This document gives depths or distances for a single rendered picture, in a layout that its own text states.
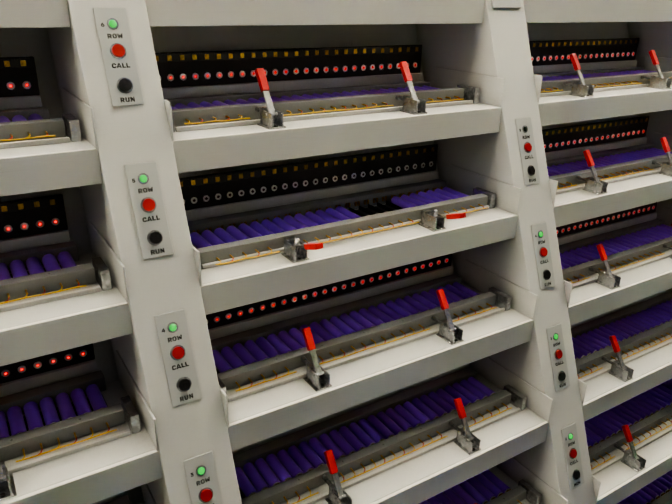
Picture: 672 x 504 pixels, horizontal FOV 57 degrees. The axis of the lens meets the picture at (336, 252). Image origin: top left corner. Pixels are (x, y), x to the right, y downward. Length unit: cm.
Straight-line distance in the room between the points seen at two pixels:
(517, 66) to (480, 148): 16
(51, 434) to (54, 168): 34
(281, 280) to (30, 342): 33
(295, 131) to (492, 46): 44
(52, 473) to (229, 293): 31
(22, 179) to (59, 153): 5
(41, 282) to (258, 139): 34
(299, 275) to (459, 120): 41
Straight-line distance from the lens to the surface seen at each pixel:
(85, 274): 89
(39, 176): 84
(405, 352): 106
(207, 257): 91
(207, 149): 88
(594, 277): 144
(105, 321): 84
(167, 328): 85
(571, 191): 137
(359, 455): 109
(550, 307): 125
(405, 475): 110
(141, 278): 84
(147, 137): 86
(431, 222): 107
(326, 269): 94
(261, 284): 90
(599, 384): 142
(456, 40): 127
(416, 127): 106
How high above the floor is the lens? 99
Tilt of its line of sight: 5 degrees down
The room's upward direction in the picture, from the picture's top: 10 degrees counter-clockwise
